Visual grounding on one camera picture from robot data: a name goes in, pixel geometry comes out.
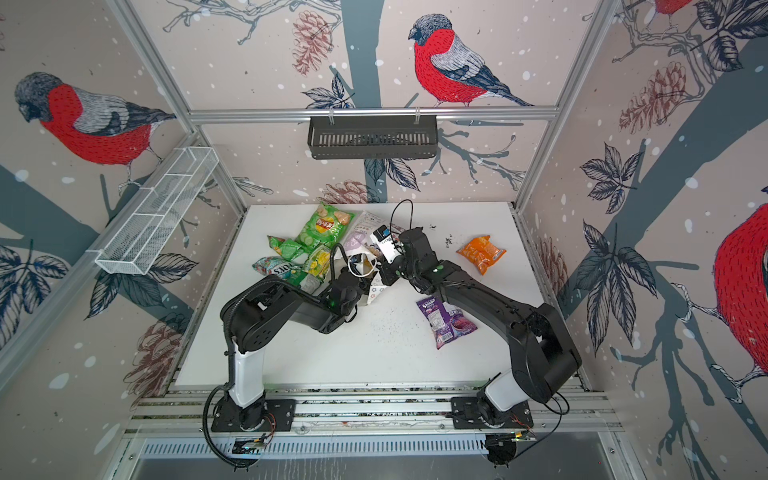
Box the green corn snack packet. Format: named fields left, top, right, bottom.
left=267, top=236, right=309, bottom=263

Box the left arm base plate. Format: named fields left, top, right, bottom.
left=209, top=396, right=297, bottom=433

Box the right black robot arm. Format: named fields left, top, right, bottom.
left=385, top=227, right=582, bottom=425

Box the orange chips packet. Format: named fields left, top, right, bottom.
left=457, top=235, right=506, bottom=275

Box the teal red candy packet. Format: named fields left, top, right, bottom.
left=252, top=256, right=301, bottom=281

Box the green fruit candy packet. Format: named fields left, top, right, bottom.
left=300, top=245, right=331, bottom=294

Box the purple snack packet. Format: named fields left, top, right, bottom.
left=416, top=296, right=477, bottom=350

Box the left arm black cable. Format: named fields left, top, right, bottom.
left=201, top=383, right=265, bottom=470

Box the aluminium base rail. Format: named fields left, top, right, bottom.
left=125, top=382, right=624, bottom=436

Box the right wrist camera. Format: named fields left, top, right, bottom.
left=370, top=225, right=400, bottom=263

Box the black hanging wire basket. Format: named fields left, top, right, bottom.
left=307, top=115, right=439, bottom=160

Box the green Lays chips packet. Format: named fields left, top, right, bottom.
left=295, top=203, right=355, bottom=253

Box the white printed paper bag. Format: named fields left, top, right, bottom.
left=341, top=211, right=404, bottom=305

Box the horizontal aluminium frame bar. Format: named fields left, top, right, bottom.
left=187, top=106, right=560, bottom=125

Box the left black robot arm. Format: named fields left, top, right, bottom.
left=220, top=269, right=364, bottom=411

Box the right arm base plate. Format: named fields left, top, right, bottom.
left=446, top=396, right=533, bottom=430

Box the white mesh wall shelf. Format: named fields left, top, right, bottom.
left=95, top=146, right=219, bottom=275

